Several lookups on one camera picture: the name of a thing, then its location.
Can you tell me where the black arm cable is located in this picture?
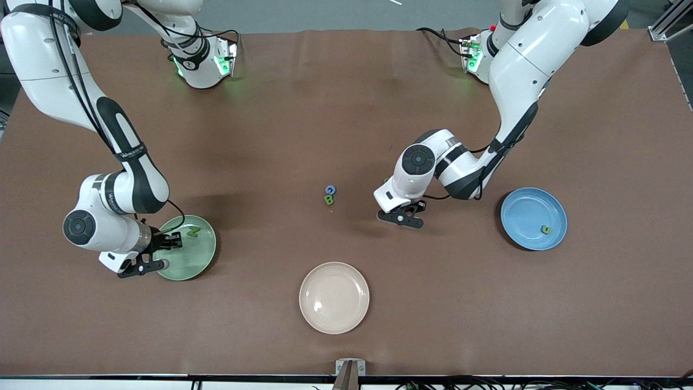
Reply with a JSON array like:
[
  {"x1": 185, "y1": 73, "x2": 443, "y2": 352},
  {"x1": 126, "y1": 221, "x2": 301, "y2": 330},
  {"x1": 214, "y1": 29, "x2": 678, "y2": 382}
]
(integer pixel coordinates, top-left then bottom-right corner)
[
  {"x1": 46, "y1": 0, "x2": 186, "y2": 235},
  {"x1": 427, "y1": 81, "x2": 553, "y2": 201}
]

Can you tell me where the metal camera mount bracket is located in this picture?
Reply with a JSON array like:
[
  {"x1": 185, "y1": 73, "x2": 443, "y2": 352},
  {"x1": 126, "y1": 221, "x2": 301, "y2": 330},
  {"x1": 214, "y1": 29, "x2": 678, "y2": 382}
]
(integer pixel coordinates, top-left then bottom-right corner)
[{"x1": 331, "y1": 359, "x2": 367, "y2": 390}]

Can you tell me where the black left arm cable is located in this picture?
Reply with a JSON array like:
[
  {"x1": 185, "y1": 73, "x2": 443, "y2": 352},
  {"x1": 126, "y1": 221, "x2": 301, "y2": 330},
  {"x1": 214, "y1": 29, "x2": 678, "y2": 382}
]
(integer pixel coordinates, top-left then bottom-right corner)
[{"x1": 427, "y1": 81, "x2": 553, "y2": 201}]

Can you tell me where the black base cable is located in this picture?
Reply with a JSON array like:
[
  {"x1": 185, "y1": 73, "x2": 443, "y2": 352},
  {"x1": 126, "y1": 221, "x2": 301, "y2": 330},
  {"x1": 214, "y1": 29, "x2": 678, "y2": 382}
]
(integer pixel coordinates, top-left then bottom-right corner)
[{"x1": 416, "y1": 27, "x2": 470, "y2": 57}]

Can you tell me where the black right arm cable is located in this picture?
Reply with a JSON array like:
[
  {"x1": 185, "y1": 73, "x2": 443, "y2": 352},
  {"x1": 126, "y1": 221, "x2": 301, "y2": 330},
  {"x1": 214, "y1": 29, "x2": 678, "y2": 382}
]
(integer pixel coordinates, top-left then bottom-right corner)
[{"x1": 46, "y1": 0, "x2": 186, "y2": 235}]

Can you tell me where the black cable tangle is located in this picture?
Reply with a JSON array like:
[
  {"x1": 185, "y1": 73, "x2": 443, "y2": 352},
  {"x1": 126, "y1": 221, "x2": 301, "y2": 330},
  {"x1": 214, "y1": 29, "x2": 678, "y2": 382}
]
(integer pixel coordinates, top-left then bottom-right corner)
[{"x1": 394, "y1": 376, "x2": 693, "y2": 390}]

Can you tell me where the aluminium frame profile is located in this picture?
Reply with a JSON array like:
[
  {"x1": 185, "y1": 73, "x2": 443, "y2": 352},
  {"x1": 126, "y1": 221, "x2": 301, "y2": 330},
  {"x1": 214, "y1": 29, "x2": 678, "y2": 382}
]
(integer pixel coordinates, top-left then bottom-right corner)
[{"x1": 648, "y1": 0, "x2": 693, "y2": 42}]

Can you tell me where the green plate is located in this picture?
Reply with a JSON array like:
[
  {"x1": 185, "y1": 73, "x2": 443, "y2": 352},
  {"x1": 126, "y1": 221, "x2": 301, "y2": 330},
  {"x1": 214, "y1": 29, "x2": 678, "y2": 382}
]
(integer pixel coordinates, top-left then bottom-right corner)
[{"x1": 152, "y1": 215, "x2": 217, "y2": 281}]

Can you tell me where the blue plate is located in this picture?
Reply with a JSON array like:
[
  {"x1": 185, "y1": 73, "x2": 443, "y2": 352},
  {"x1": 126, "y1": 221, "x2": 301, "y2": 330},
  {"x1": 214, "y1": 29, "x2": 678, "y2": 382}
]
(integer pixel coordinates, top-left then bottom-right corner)
[{"x1": 500, "y1": 187, "x2": 568, "y2": 251}]

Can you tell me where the brown table cover mat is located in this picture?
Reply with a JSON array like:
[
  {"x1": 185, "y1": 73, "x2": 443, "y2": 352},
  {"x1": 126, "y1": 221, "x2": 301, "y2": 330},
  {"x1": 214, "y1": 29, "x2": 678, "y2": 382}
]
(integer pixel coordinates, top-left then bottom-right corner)
[{"x1": 0, "y1": 28, "x2": 693, "y2": 378}]

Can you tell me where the beige plate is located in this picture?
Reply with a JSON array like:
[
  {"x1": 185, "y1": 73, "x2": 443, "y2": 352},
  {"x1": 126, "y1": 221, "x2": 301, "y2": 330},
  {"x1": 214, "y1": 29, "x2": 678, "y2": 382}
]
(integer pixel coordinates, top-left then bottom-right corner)
[{"x1": 299, "y1": 262, "x2": 370, "y2": 335}]

